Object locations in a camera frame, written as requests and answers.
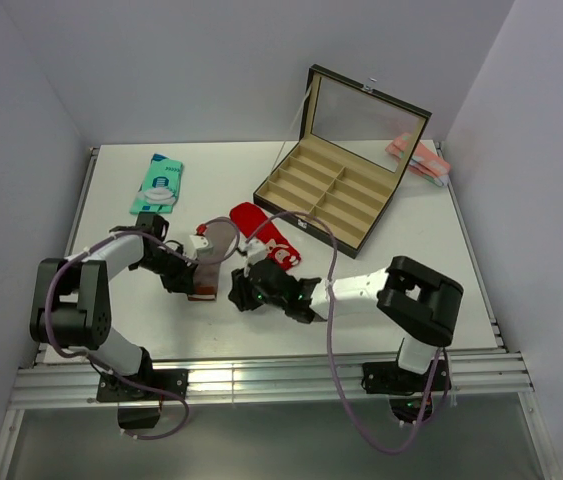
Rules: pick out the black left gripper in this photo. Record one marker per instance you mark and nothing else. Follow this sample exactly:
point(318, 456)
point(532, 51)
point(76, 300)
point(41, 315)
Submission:
point(182, 281)

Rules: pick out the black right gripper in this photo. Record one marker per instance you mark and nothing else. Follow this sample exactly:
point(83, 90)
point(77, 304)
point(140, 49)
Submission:
point(240, 292)

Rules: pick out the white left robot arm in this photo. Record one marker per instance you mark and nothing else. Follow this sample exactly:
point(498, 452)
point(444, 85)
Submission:
point(71, 308)

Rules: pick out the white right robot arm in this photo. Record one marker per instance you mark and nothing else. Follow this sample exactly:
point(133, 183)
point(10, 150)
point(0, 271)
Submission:
point(421, 301)

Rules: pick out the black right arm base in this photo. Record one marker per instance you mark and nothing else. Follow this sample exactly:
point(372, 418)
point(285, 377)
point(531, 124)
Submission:
point(404, 389)

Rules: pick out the red sock with white print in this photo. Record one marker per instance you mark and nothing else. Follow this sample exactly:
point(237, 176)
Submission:
point(248, 217)

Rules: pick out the black compartment display box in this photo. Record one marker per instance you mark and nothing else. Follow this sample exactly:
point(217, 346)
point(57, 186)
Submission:
point(345, 156)

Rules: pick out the pink patterned sock pair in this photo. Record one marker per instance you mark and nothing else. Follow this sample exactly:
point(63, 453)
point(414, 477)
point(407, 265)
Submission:
point(423, 162)

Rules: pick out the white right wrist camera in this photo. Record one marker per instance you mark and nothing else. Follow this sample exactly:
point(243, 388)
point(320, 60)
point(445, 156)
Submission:
point(254, 251)

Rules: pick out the aluminium front rail frame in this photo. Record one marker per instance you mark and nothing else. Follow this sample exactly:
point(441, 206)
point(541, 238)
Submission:
point(282, 379)

